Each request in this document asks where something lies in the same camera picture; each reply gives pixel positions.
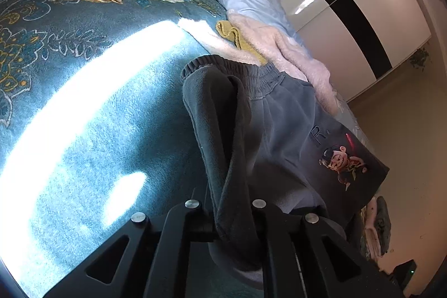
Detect dark grey sweatpants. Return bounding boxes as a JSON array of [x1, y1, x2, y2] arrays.
[[181, 55, 389, 289]]

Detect pink folded blanket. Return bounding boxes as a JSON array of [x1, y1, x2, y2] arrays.
[[364, 197, 381, 263]]

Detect grey folded garment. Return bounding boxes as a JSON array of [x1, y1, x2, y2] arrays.
[[374, 196, 392, 256]]

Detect teal floral bed blanket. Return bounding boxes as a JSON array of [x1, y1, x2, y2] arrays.
[[0, 0, 392, 298]]

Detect green hanging plant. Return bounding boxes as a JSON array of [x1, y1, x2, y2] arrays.
[[409, 48, 429, 72]]

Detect beige fluffy sweater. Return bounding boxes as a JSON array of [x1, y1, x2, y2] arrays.
[[178, 11, 339, 116]]

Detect white black sliding wardrobe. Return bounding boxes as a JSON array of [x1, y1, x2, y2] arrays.
[[281, 0, 431, 100]]

